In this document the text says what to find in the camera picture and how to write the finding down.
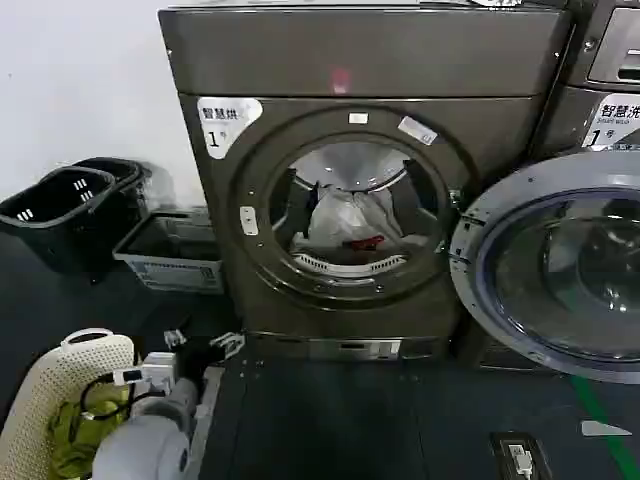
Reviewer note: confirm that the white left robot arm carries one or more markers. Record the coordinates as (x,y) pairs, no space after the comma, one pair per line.
(150,430)

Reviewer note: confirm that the grey plastic crate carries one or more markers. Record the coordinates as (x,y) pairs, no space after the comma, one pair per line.
(175,272)

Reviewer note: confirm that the red garment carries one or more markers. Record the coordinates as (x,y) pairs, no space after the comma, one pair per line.
(363,243)

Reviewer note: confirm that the small black plastic basket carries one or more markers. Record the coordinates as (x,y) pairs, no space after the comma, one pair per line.
(131,175)

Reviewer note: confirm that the round glass dryer door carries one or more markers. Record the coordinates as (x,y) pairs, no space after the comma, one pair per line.
(560,260)

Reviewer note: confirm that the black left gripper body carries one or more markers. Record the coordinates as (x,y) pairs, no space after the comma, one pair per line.
(196,361)

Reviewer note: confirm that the white perforated laundry basket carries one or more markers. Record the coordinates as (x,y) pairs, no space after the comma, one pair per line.
(45,370)

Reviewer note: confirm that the white garment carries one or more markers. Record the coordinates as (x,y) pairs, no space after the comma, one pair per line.
(350,215)

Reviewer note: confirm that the dark blue garment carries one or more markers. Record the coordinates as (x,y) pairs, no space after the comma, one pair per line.
(306,210)

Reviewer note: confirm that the grey front-loading dryer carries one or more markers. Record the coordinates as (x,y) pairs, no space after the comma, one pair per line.
(360,60)

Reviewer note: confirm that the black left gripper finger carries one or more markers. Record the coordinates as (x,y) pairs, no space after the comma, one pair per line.
(176,339)
(227,345)

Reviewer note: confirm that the green garment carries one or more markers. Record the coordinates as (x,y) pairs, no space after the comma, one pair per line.
(75,440)

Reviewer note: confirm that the large black plastic basket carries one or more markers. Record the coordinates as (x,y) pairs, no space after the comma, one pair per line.
(60,225)

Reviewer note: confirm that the grey washing machine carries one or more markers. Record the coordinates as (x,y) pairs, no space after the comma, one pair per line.
(595,55)

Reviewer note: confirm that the white plug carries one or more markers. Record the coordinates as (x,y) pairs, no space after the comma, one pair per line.
(520,457)

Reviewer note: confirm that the black floor socket box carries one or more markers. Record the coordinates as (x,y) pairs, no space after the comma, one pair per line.
(520,457)

